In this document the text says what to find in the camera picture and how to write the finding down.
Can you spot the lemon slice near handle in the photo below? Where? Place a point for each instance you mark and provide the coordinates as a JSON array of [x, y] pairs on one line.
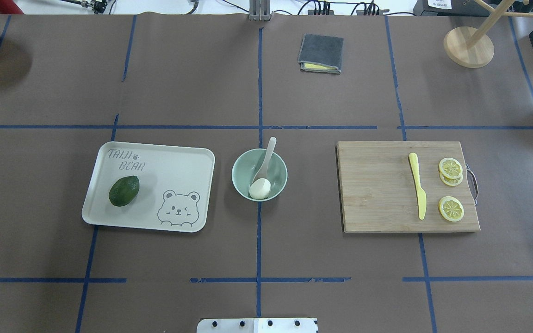
[[450, 168]]

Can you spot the yellow plastic knife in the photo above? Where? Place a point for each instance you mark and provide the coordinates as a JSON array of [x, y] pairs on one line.
[[420, 193]]

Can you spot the wooden mug stand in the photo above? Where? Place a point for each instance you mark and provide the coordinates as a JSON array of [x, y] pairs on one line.
[[470, 47]]

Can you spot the green avocado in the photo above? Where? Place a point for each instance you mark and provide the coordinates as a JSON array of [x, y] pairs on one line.
[[124, 191]]

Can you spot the aluminium frame post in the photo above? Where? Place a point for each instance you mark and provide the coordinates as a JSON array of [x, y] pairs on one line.
[[260, 10]]

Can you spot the red cylinder bottle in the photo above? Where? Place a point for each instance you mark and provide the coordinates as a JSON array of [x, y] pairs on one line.
[[9, 7]]

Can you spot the wooden cutting board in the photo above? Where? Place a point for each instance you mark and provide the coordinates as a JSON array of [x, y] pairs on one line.
[[378, 192]]

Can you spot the white ceramic spoon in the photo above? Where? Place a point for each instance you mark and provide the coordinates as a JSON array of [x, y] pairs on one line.
[[262, 172]]

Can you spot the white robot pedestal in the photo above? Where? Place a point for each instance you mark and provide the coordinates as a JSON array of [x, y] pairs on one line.
[[258, 325]]

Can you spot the lower lemon slice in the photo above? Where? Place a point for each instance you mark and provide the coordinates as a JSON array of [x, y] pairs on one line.
[[451, 182]]

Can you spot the cream bear tray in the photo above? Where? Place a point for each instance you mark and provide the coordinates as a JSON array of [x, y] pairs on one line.
[[175, 184]]

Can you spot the green ceramic bowl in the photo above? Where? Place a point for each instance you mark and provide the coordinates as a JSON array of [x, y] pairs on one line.
[[247, 165]]

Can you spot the grey folded cloth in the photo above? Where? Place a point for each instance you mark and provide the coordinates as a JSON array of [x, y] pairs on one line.
[[321, 54]]

